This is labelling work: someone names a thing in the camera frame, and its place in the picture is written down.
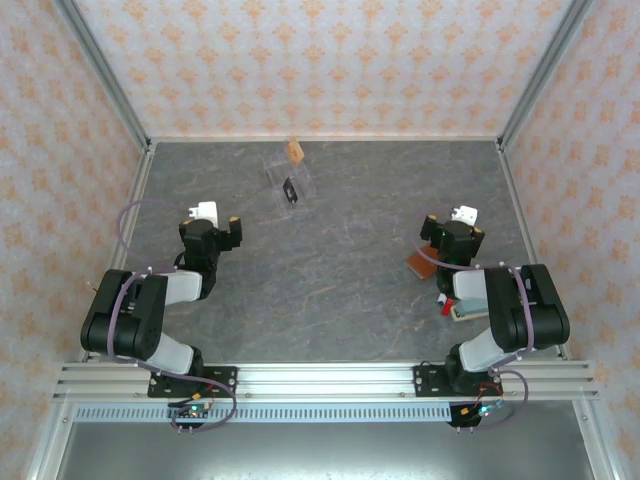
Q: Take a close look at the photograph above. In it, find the brown leather card holder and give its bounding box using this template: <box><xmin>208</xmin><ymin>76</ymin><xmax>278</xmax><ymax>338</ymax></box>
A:
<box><xmin>403</xmin><ymin>243</ymin><xmax>442</xmax><ymax>282</ymax></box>

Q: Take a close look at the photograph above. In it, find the clear acrylic card stand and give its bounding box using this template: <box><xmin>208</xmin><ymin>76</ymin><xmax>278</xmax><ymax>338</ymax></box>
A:
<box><xmin>264</xmin><ymin>148</ymin><xmax>317</xmax><ymax>217</ymax></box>

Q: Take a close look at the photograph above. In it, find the black plastic card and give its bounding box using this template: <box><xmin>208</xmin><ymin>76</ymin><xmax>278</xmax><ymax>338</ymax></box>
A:
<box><xmin>281</xmin><ymin>175</ymin><xmax>301</xmax><ymax>206</ymax></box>

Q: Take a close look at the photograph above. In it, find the orange plastic card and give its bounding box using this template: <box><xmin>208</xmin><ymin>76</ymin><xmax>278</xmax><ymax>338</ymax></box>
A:
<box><xmin>284</xmin><ymin>137</ymin><xmax>306</xmax><ymax>166</ymax></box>

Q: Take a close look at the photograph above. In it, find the teal whiteboard eraser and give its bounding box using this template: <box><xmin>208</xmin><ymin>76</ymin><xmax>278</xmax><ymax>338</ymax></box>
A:
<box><xmin>449</xmin><ymin>296</ymin><xmax>489</xmax><ymax>325</ymax></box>

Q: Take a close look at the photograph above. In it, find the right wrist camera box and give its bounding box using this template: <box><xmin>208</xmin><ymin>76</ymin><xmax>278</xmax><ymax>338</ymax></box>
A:
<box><xmin>449</xmin><ymin>203</ymin><xmax>479</xmax><ymax>225</ymax></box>

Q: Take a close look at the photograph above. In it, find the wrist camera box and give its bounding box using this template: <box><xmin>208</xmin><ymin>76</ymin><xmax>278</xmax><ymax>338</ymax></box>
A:
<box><xmin>188</xmin><ymin>200</ymin><xmax>220</xmax><ymax>227</ymax></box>
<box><xmin>449</xmin><ymin>203</ymin><xmax>479</xmax><ymax>225</ymax></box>

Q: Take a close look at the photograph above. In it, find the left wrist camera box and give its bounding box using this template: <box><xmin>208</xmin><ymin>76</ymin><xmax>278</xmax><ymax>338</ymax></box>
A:
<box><xmin>188</xmin><ymin>200</ymin><xmax>220</xmax><ymax>227</ymax></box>

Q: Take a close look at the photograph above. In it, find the aluminium side rail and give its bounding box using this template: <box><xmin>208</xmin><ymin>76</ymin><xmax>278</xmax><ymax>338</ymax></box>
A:
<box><xmin>79</xmin><ymin>144</ymin><xmax>157</xmax><ymax>362</ymax></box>
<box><xmin>494</xmin><ymin>139</ymin><xmax>572</xmax><ymax>362</ymax></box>

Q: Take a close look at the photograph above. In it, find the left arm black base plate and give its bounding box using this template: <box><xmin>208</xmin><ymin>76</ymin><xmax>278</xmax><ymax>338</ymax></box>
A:
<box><xmin>147</xmin><ymin>366</ymin><xmax>239</xmax><ymax>400</ymax></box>

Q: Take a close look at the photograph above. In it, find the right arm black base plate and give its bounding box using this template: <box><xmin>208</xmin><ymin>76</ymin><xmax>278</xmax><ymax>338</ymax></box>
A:
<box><xmin>413</xmin><ymin>363</ymin><xmax>502</xmax><ymax>400</ymax></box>

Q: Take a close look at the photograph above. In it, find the aluminium frame post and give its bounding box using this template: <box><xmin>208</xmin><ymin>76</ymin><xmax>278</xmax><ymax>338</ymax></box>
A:
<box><xmin>53</xmin><ymin>0</ymin><xmax>154</xmax><ymax>154</ymax></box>
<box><xmin>497</xmin><ymin>0</ymin><xmax>599</xmax><ymax>151</ymax></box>

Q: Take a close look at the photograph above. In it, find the aluminium front rail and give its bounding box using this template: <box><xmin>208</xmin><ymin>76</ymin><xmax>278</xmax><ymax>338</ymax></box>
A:
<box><xmin>52</xmin><ymin>362</ymin><xmax>601</xmax><ymax>402</ymax></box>

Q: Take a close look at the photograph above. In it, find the slotted grey cable duct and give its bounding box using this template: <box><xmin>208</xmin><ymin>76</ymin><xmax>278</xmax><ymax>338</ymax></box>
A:
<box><xmin>73</xmin><ymin>405</ymin><xmax>454</xmax><ymax>425</ymax></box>

